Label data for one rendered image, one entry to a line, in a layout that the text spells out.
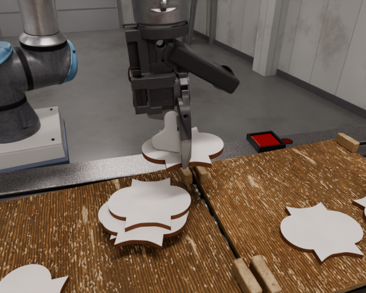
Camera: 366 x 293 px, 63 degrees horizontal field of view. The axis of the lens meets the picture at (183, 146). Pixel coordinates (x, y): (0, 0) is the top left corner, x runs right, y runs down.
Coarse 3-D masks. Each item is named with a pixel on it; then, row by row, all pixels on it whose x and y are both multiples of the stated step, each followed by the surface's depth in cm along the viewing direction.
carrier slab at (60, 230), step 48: (96, 192) 60; (192, 192) 60; (0, 240) 50; (48, 240) 50; (96, 240) 50; (192, 240) 50; (96, 288) 42; (144, 288) 42; (192, 288) 42; (240, 288) 42
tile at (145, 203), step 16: (128, 192) 52; (144, 192) 52; (160, 192) 52; (176, 192) 52; (112, 208) 49; (128, 208) 49; (144, 208) 49; (160, 208) 49; (176, 208) 49; (128, 224) 46; (144, 224) 47; (160, 224) 46
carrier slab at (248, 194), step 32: (224, 160) 70; (256, 160) 70; (288, 160) 70; (320, 160) 70; (352, 160) 70; (224, 192) 60; (256, 192) 60; (288, 192) 60; (320, 192) 60; (352, 192) 60; (224, 224) 53; (256, 224) 53; (288, 256) 47; (288, 288) 42; (320, 288) 42; (352, 288) 44
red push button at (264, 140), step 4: (252, 136) 80; (256, 136) 80; (260, 136) 80; (264, 136) 80; (268, 136) 80; (272, 136) 80; (256, 140) 79; (260, 140) 79; (264, 140) 79; (268, 140) 79; (272, 140) 79; (276, 140) 79; (260, 144) 77; (264, 144) 77; (268, 144) 77; (272, 144) 77; (276, 144) 77
